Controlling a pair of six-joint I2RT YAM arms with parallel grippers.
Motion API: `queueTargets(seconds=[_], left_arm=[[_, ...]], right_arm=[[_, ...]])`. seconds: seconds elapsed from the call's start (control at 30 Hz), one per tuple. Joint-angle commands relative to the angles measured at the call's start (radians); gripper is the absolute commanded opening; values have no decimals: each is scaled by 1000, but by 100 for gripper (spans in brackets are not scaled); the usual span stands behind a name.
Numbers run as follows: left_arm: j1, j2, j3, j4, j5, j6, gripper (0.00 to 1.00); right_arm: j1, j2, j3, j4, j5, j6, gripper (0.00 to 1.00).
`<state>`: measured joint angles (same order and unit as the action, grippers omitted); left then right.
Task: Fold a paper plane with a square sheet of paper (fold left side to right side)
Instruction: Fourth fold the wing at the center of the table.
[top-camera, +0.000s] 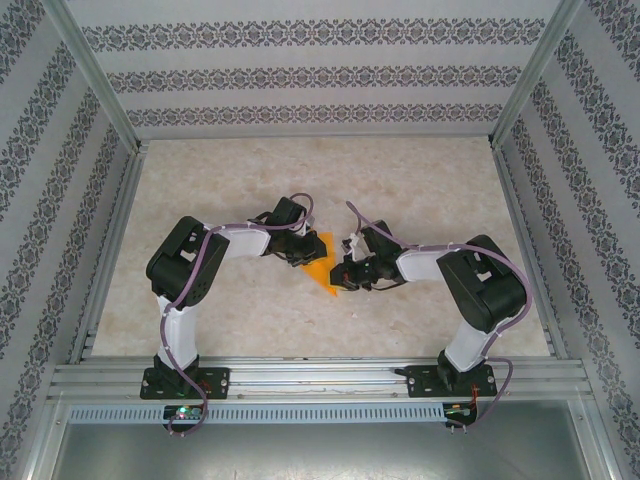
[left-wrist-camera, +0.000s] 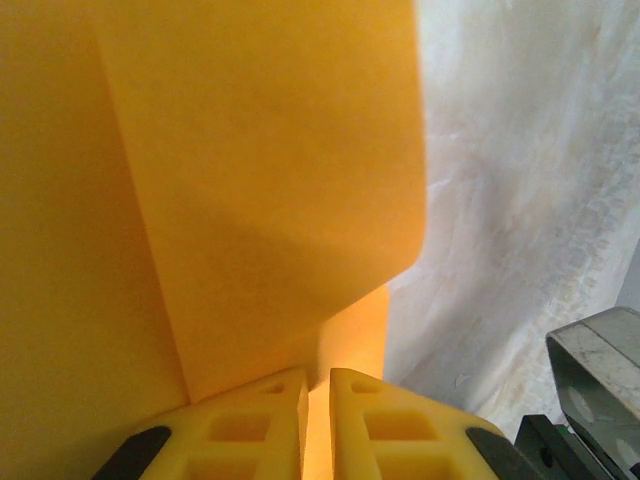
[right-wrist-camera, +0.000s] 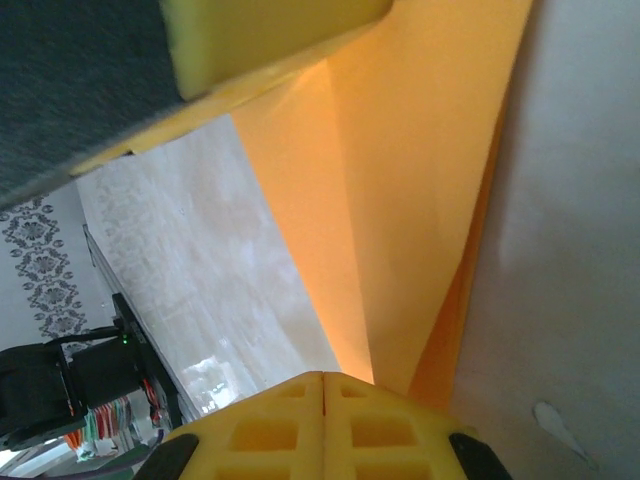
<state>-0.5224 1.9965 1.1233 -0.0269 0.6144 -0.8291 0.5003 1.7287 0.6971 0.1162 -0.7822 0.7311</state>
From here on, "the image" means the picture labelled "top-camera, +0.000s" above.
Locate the orange paper sheet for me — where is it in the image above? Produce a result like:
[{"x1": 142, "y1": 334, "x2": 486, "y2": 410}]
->
[{"x1": 299, "y1": 231, "x2": 345, "y2": 300}]

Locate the grey metal sheet tray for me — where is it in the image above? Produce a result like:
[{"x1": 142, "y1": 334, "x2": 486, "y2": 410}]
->
[{"x1": 29, "y1": 399, "x2": 621, "y2": 480}]

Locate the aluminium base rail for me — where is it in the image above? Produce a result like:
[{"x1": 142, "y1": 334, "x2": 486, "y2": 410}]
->
[{"x1": 49, "y1": 355, "x2": 591, "y2": 404}]

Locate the aluminium wall-foot rail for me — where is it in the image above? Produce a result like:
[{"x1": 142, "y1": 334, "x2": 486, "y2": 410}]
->
[{"x1": 137, "y1": 130, "x2": 494, "y2": 143}]

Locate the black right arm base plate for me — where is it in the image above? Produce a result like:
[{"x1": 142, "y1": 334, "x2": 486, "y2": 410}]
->
[{"x1": 405, "y1": 363, "x2": 497, "y2": 399}]

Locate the slotted grey cable duct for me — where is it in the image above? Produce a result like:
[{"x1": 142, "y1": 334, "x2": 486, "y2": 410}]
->
[{"x1": 67, "y1": 402, "x2": 446, "y2": 425}]

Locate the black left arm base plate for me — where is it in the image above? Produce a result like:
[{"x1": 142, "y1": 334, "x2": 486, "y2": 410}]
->
[{"x1": 140, "y1": 367, "x2": 231, "y2": 401}]

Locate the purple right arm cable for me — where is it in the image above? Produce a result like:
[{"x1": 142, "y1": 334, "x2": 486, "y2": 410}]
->
[{"x1": 345, "y1": 200, "x2": 534, "y2": 432}]

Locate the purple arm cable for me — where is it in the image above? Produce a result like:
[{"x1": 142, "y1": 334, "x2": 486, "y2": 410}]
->
[
  {"x1": 157, "y1": 192, "x2": 316, "y2": 437},
  {"x1": 345, "y1": 200, "x2": 534, "y2": 432}
]

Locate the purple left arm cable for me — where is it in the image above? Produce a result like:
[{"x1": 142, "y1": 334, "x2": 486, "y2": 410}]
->
[{"x1": 157, "y1": 192, "x2": 316, "y2": 437}]

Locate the aluminium frame post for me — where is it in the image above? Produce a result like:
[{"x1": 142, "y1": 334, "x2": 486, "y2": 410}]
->
[
  {"x1": 489, "y1": 0, "x2": 586, "y2": 149},
  {"x1": 37, "y1": 0, "x2": 146, "y2": 154}
]

